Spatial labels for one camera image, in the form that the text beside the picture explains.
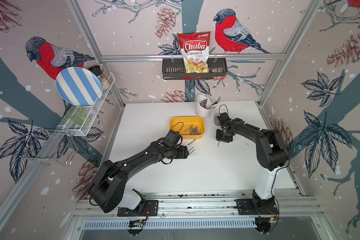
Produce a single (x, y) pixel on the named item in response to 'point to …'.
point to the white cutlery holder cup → (200, 111)
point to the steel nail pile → (190, 142)
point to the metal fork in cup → (215, 102)
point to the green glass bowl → (77, 115)
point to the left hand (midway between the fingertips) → (187, 151)
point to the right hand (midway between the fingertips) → (218, 138)
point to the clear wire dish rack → (53, 145)
